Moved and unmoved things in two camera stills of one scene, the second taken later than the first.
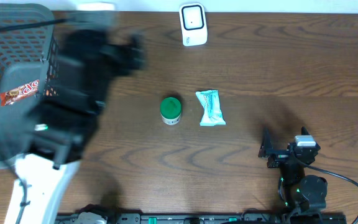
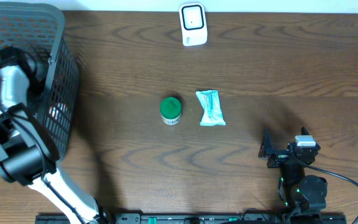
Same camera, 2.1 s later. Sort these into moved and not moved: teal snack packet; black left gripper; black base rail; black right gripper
Moved: black left gripper
Not moved: black base rail; teal snack packet; black right gripper
